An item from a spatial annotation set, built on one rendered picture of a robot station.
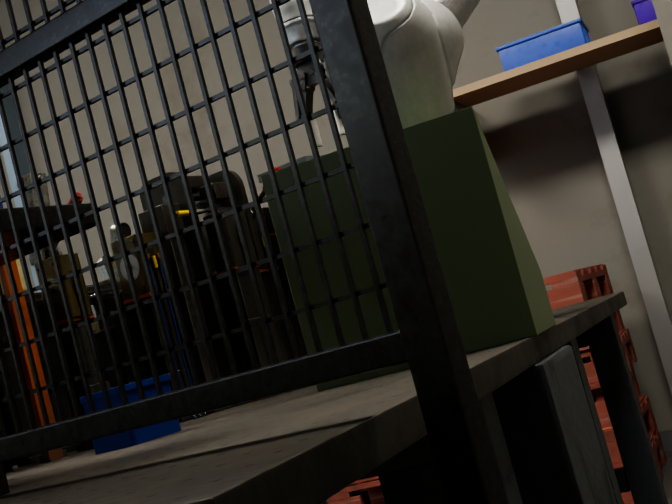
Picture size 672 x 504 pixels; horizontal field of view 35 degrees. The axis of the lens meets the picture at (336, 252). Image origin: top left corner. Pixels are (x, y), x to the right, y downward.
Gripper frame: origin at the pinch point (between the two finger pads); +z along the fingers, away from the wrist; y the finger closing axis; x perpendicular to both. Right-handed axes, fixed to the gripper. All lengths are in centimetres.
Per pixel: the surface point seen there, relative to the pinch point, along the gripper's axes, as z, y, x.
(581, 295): 53, 28, -128
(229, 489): 54, -112, 138
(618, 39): -33, 19, -186
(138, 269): 24, 4, 58
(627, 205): 25, 49, -212
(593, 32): -49, 48, -224
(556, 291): 50, 35, -126
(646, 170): 13, 43, -226
